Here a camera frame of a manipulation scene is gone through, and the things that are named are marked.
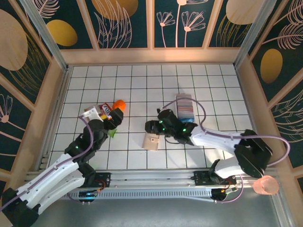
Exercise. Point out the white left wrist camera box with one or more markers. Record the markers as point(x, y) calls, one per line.
point(91, 113)

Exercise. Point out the orange ball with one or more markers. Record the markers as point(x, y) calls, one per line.
point(119, 104)

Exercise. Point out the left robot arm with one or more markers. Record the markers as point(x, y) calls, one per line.
point(54, 172)

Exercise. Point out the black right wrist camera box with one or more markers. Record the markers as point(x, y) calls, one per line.
point(166, 116)

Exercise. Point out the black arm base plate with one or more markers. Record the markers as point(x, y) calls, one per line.
point(104, 180)
point(201, 178)

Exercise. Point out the beige card holder wallet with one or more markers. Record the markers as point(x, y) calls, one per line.
point(151, 142)

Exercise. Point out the black controller board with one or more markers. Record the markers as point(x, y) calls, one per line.
point(87, 194)
point(222, 194)

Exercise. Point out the pink plastic cup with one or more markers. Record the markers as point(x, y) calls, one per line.
point(265, 185)

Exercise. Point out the aluminium frame post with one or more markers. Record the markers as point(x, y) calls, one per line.
point(45, 35)
point(254, 35)

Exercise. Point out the orange red candy bag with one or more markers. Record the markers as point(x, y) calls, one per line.
point(105, 109)

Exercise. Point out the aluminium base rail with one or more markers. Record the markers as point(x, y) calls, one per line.
point(151, 178)

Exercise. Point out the green snack packet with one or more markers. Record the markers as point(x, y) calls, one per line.
point(112, 133)

